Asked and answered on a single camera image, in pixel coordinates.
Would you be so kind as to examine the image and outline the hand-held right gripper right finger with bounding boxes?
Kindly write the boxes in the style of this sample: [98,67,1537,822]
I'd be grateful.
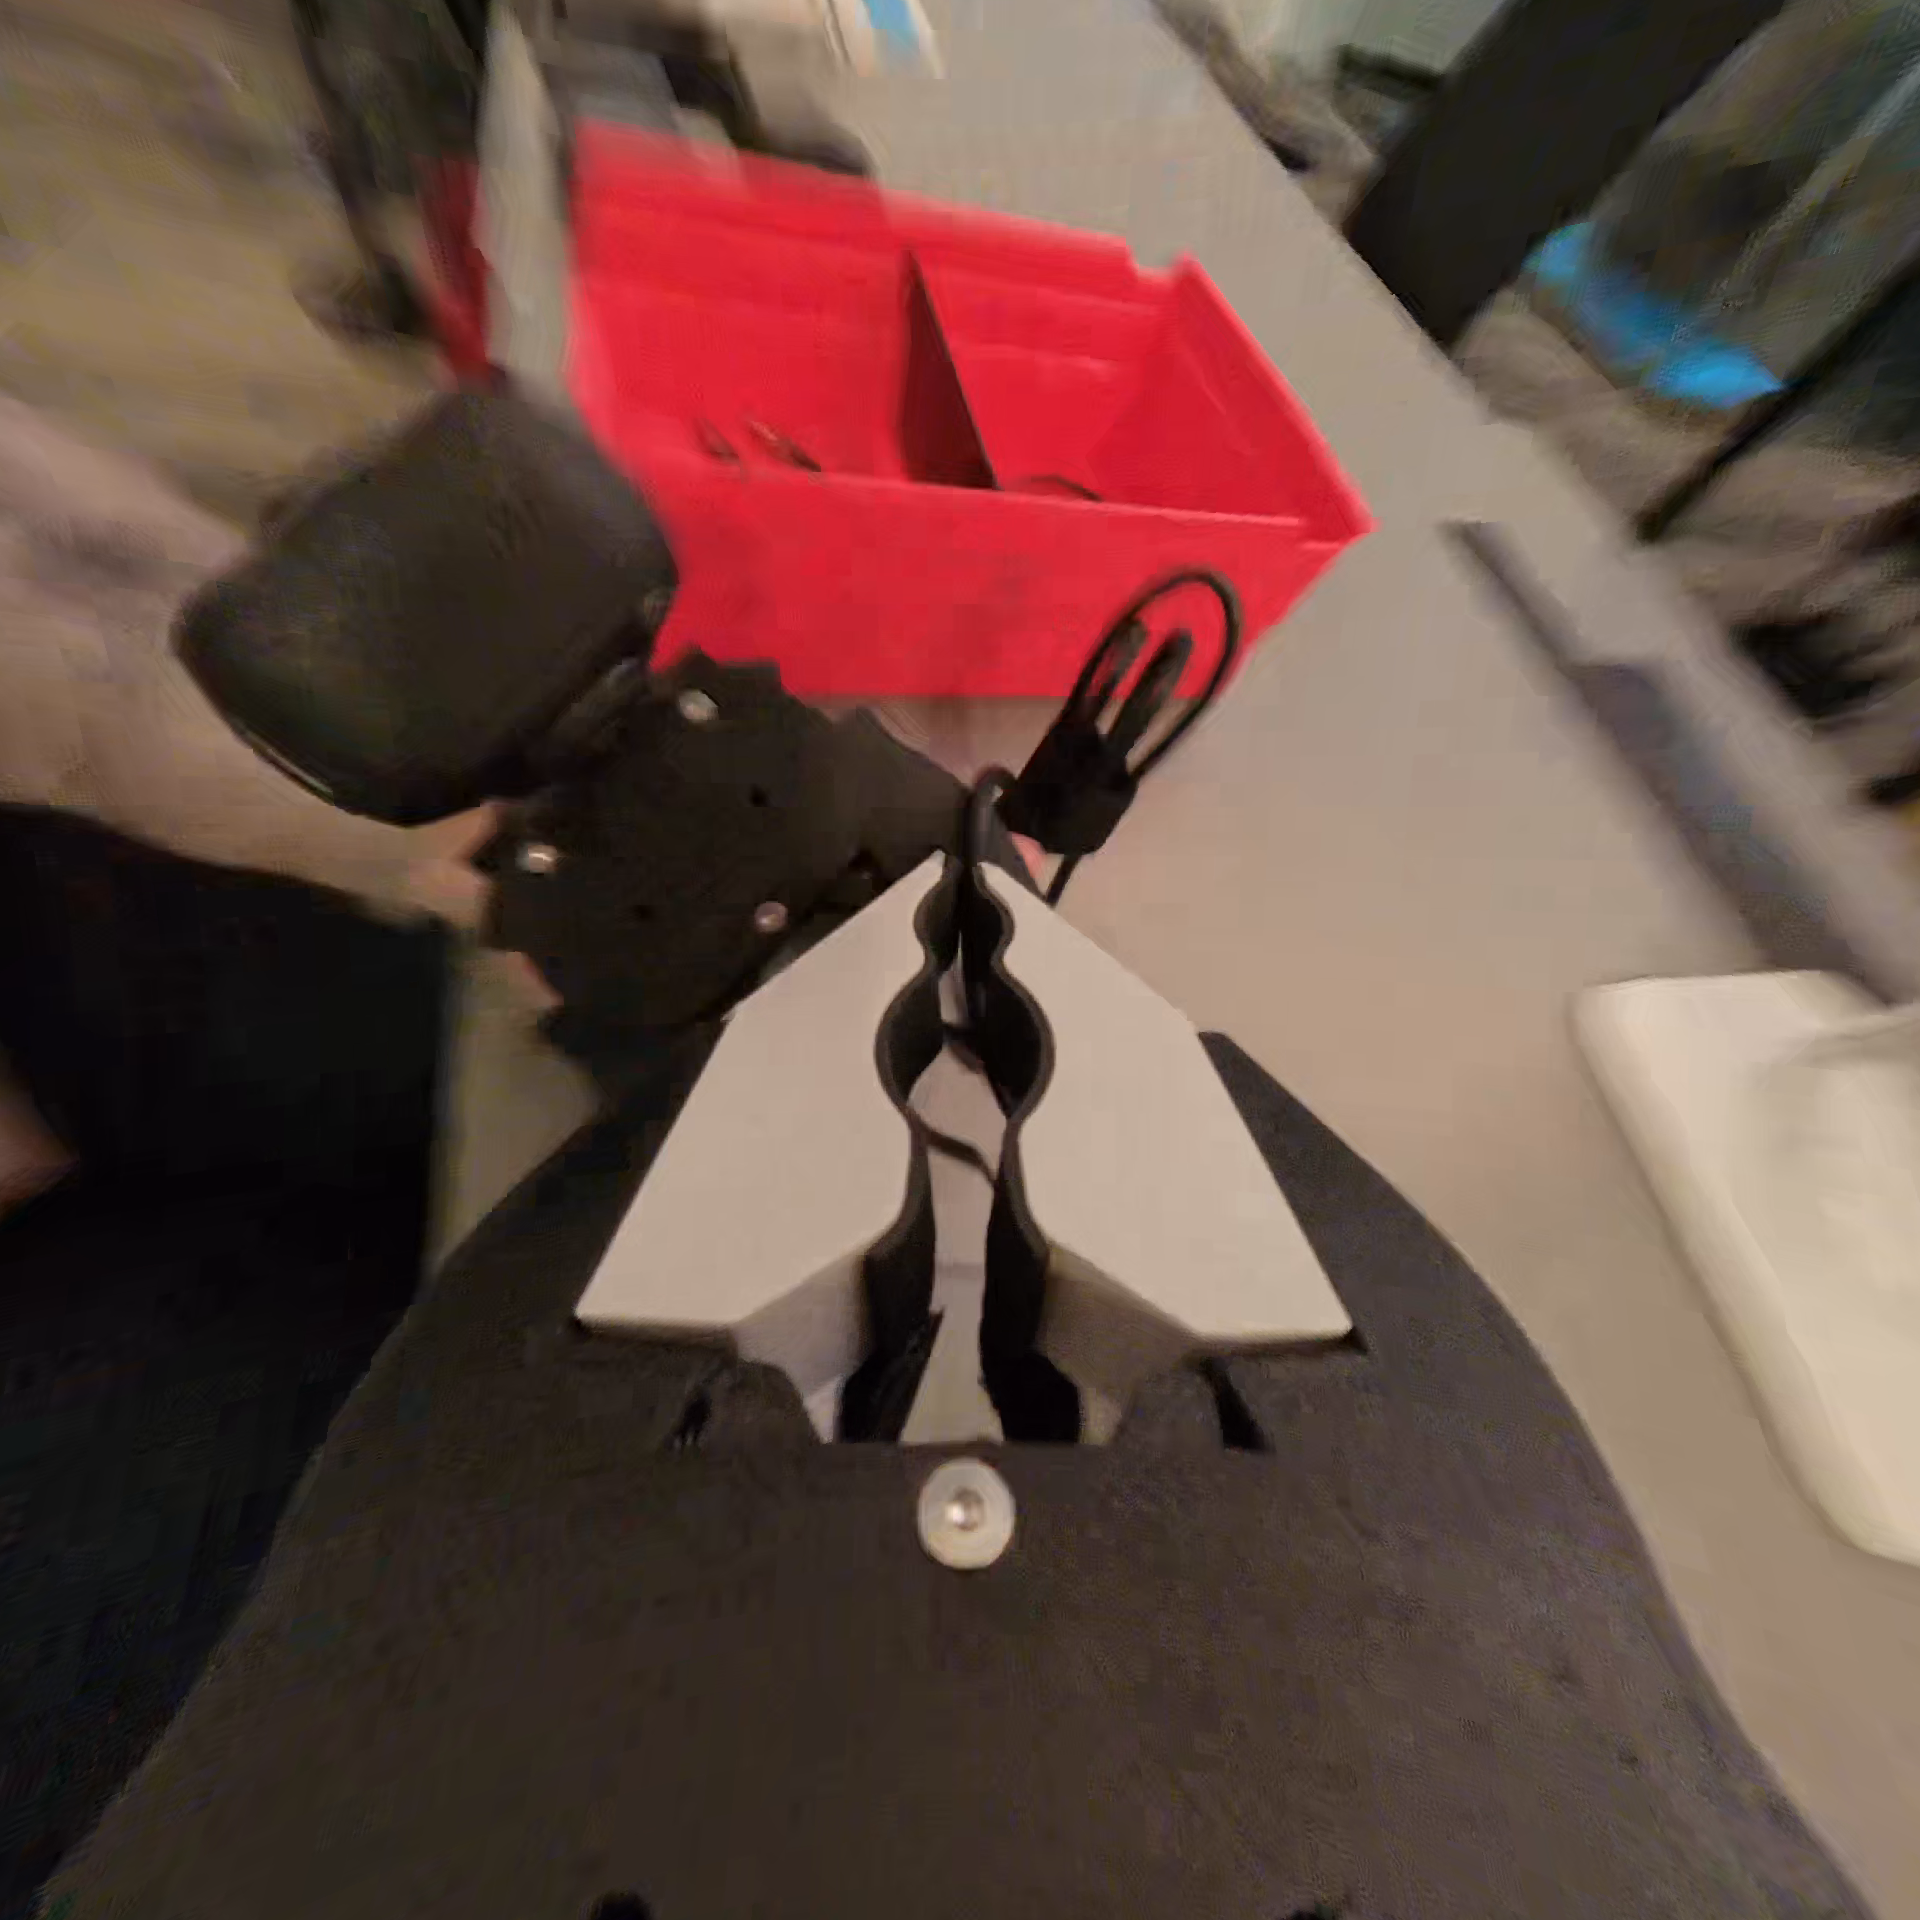
[960,856,1355,1443]

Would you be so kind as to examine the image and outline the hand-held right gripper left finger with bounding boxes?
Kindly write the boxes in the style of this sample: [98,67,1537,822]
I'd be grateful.
[573,852,970,1443]

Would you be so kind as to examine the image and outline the thin black cable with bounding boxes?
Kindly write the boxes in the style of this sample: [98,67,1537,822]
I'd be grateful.
[932,567,1248,1201]

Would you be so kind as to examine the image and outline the red plastic bin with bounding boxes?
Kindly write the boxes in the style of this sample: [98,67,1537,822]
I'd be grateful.
[568,119,1374,707]

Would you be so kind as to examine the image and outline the white document stand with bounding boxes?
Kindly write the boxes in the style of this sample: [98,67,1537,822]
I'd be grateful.
[1573,971,1920,1568]

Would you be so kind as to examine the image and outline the dark chair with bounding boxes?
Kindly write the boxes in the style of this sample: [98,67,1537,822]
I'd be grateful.
[1342,0,1787,353]

